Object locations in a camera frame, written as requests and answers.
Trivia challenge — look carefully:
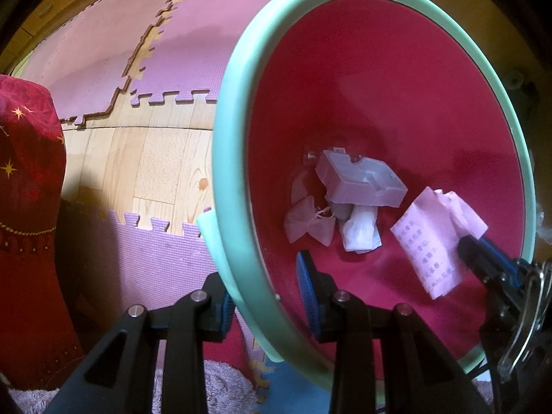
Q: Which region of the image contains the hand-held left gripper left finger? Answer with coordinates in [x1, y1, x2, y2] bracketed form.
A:
[43, 272, 237, 414]

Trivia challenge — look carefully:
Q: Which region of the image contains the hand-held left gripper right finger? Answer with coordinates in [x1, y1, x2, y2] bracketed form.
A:
[295, 251, 492, 414]

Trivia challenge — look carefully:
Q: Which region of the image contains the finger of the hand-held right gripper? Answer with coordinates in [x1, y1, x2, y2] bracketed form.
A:
[478, 236, 533, 277]
[457, 236, 507, 287]

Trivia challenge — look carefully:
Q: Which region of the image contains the pink paper leaflet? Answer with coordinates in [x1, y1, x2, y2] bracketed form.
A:
[390, 186, 488, 300]

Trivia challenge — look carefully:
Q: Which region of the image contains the red bucket with green rim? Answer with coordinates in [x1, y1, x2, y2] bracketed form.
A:
[196, 0, 538, 391]

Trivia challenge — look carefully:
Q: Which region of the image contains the red foam mat tile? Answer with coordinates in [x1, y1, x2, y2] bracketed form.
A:
[203, 319, 268, 384]

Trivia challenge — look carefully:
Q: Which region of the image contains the white organza pouch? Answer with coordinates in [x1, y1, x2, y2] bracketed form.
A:
[284, 195, 337, 246]

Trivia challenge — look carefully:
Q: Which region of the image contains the fluffy grey rug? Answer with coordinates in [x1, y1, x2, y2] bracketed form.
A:
[9, 360, 259, 414]

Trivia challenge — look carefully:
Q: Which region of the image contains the white face mask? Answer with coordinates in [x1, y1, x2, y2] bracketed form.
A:
[341, 205, 382, 254]

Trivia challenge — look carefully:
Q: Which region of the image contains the purple foam mat tile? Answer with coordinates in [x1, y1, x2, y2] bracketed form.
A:
[60, 209, 225, 307]

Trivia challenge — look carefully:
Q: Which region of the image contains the blue floor mat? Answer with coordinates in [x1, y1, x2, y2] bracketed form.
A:
[259, 360, 337, 414]

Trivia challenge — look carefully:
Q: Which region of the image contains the translucent plastic tray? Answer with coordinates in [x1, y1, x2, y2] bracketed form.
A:
[315, 147, 408, 208]

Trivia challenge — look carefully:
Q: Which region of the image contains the black dark object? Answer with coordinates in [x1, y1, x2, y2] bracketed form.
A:
[509, 69, 540, 113]

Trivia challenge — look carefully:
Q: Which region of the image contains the red cloth with gold stars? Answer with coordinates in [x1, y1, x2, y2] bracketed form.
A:
[0, 74, 87, 391]

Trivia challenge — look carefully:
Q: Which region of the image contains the single pink foam tile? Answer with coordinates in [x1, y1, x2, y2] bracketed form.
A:
[129, 0, 279, 106]

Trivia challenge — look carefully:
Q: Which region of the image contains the large pink foam mat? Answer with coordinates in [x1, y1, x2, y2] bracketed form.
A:
[19, 0, 195, 128]

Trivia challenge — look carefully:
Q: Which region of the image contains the wooden drawer desk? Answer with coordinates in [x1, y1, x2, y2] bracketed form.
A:
[0, 0, 93, 74]

